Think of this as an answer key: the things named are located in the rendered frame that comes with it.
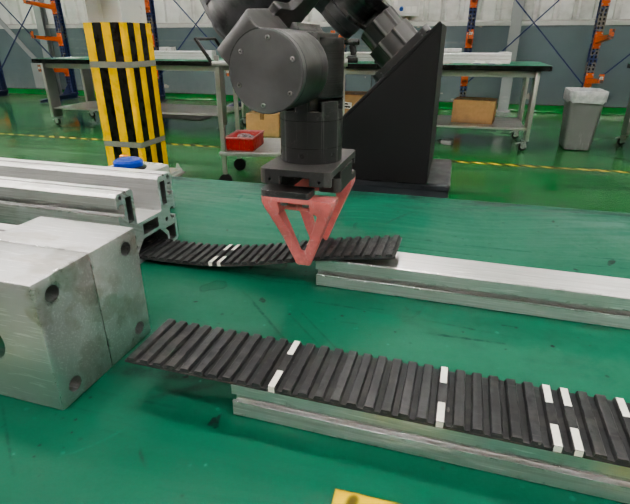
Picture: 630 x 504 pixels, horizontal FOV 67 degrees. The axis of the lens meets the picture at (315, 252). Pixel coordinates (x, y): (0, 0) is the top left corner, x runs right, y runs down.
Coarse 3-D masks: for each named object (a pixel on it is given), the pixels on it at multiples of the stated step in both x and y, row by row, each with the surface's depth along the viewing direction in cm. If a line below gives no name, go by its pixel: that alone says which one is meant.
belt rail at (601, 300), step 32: (416, 256) 47; (352, 288) 47; (384, 288) 46; (416, 288) 45; (448, 288) 45; (480, 288) 43; (512, 288) 42; (544, 288) 42; (576, 288) 41; (608, 288) 41; (576, 320) 42; (608, 320) 41
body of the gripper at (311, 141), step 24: (288, 120) 42; (312, 120) 41; (336, 120) 42; (288, 144) 43; (312, 144) 42; (336, 144) 43; (264, 168) 41; (288, 168) 41; (312, 168) 41; (336, 168) 42
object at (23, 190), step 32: (0, 160) 61; (32, 160) 61; (0, 192) 52; (32, 192) 50; (64, 192) 49; (96, 192) 48; (128, 192) 49; (160, 192) 55; (128, 224) 50; (160, 224) 56
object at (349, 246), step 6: (348, 240) 49; (354, 240) 49; (360, 240) 49; (342, 246) 48; (348, 246) 48; (354, 246) 47; (336, 252) 46; (342, 252) 46; (348, 252) 46; (354, 252) 46; (336, 258) 46; (342, 258) 45; (348, 258) 45
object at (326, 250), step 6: (330, 240) 50; (336, 240) 49; (342, 240) 50; (324, 246) 48; (330, 246) 49; (336, 246) 48; (318, 252) 47; (324, 252) 47; (330, 252) 47; (318, 258) 46; (324, 258) 46; (330, 258) 46
